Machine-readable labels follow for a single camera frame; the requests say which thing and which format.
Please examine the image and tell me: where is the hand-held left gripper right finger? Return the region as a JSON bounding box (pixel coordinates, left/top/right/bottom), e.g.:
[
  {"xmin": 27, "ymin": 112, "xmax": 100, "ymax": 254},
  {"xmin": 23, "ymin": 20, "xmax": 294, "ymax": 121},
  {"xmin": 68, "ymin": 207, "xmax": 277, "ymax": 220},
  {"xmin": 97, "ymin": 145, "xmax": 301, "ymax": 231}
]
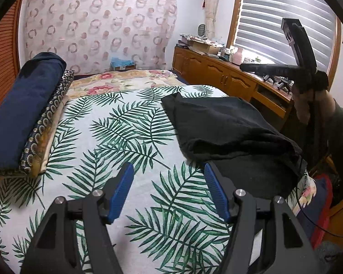
[{"xmin": 204, "ymin": 162, "xmax": 315, "ymax": 274}]

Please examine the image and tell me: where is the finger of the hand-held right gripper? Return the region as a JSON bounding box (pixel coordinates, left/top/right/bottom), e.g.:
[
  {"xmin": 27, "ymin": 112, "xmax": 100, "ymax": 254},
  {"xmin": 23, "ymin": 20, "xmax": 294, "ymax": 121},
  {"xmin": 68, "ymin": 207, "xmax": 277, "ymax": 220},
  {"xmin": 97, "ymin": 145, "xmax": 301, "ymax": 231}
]
[{"xmin": 239, "ymin": 63, "xmax": 292, "ymax": 76}]

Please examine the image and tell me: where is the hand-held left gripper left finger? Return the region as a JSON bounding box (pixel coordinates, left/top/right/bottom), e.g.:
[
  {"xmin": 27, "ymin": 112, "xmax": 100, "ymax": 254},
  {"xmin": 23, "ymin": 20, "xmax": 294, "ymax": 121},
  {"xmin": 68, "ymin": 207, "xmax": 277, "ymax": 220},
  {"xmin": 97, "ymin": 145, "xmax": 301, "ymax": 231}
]
[{"xmin": 20, "ymin": 162, "xmax": 135, "ymax": 274}]

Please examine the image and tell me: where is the black printed t-shirt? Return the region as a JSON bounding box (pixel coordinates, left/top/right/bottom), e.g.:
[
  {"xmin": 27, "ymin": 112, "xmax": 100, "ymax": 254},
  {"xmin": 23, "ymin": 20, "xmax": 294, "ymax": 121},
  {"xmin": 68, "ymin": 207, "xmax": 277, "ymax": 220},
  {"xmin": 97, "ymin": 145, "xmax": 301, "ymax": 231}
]
[{"xmin": 161, "ymin": 92, "xmax": 308, "ymax": 200}]

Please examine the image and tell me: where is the person's right forearm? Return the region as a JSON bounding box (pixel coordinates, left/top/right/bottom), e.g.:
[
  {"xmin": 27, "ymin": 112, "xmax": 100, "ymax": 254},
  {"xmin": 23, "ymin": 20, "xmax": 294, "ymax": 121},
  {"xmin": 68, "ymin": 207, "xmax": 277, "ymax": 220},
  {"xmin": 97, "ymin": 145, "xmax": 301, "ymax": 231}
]
[{"xmin": 326, "ymin": 97, "xmax": 343, "ymax": 160}]

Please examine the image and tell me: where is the person's right hand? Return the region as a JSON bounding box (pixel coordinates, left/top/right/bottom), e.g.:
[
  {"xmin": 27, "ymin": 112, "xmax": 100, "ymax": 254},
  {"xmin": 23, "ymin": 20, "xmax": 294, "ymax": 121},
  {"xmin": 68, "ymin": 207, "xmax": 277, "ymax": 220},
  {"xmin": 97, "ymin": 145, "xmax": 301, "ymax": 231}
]
[{"xmin": 292, "ymin": 84, "xmax": 336, "ymax": 124}]

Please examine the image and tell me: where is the pink jar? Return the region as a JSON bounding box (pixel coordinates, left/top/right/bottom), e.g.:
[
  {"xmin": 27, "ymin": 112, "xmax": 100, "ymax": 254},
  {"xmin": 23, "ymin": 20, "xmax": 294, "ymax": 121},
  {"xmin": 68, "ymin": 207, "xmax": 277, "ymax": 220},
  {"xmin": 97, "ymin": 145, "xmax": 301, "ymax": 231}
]
[{"xmin": 231, "ymin": 48, "xmax": 244, "ymax": 65}]

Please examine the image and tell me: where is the wooden cabinet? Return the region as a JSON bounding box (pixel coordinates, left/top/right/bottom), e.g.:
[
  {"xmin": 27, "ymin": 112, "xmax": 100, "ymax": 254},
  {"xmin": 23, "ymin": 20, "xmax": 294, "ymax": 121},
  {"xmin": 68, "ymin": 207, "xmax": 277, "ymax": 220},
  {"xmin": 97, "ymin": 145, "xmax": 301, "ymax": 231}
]
[{"xmin": 171, "ymin": 46, "xmax": 295, "ymax": 120}]

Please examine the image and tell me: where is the white window blind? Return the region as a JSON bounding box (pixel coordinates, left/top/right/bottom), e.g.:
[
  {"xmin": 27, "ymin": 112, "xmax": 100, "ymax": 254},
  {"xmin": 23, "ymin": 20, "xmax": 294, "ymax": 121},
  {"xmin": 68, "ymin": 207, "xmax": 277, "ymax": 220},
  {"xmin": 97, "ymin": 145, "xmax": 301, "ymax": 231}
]
[{"xmin": 234, "ymin": 0, "xmax": 339, "ymax": 76}]

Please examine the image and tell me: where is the palm leaf bed sheet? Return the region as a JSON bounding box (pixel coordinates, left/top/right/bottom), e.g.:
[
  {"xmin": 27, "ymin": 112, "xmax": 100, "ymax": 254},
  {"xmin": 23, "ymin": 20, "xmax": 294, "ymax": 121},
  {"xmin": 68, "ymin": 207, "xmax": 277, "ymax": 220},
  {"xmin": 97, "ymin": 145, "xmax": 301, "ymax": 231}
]
[{"xmin": 0, "ymin": 85, "xmax": 318, "ymax": 274}]

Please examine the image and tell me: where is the cardboard box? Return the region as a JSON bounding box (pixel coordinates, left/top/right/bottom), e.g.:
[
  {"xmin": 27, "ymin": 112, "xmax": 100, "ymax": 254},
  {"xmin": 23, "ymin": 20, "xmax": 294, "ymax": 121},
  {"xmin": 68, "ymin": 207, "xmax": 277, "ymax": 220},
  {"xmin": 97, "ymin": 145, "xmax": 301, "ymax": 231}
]
[{"xmin": 190, "ymin": 39, "xmax": 220, "ymax": 55}]

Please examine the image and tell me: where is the beige side curtain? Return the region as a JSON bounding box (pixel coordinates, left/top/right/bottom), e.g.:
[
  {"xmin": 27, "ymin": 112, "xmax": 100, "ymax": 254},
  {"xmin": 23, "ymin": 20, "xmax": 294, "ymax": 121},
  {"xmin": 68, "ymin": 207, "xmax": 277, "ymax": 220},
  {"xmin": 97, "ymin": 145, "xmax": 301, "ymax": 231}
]
[{"xmin": 204, "ymin": 0, "xmax": 221, "ymax": 40}]

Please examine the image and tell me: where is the red and blue bag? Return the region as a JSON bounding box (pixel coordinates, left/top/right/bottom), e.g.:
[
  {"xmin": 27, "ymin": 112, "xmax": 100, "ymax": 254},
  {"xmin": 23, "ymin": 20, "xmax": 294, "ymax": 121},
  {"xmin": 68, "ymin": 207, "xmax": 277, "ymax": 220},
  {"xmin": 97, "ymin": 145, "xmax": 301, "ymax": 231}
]
[{"xmin": 299, "ymin": 174, "xmax": 333, "ymax": 246}]

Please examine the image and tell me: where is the dark patterned folded cloth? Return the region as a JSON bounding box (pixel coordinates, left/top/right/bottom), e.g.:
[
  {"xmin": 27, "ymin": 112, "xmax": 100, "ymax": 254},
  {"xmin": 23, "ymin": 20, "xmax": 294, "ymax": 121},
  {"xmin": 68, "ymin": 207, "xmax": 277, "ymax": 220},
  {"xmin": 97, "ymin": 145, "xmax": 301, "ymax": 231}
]
[{"xmin": 19, "ymin": 69, "xmax": 75, "ymax": 174}]

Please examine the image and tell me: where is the floral quilt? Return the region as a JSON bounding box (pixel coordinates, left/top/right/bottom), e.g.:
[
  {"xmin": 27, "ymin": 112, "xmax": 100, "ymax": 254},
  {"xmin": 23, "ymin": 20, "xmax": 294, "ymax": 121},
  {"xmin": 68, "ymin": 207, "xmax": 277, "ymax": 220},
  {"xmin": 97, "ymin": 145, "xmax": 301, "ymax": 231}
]
[{"xmin": 66, "ymin": 69, "xmax": 189, "ymax": 100}]

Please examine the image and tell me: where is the blue cloth box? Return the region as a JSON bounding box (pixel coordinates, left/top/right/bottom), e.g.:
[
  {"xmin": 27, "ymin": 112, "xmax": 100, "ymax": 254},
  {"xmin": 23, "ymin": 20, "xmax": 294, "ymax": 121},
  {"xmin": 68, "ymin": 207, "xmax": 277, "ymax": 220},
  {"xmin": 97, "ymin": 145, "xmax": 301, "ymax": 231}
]
[{"xmin": 111, "ymin": 57, "xmax": 137, "ymax": 71}]

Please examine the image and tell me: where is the navy blue folded blanket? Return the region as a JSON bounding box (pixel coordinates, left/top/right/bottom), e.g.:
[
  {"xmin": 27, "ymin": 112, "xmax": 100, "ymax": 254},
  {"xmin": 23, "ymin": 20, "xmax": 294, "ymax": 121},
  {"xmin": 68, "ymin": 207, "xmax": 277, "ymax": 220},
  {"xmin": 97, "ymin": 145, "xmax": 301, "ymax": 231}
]
[{"xmin": 0, "ymin": 52, "xmax": 67, "ymax": 170}]

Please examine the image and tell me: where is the circle patterned curtain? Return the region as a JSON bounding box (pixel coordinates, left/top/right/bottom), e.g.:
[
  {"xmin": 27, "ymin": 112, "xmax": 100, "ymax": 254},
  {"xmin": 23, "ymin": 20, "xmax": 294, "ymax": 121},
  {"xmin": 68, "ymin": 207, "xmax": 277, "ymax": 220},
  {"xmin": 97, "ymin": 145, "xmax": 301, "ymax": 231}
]
[{"xmin": 23, "ymin": 0, "xmax": 178, "ymax": 76}]

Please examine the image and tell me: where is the wooden louvered door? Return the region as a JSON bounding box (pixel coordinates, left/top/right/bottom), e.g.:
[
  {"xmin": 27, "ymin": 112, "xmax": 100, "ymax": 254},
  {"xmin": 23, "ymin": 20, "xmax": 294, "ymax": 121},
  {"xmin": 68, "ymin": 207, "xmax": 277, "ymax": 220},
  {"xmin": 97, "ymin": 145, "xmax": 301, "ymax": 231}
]
[{"xmin": 0, "ymin": 0, "xmax": 25, "ymax": 112}]

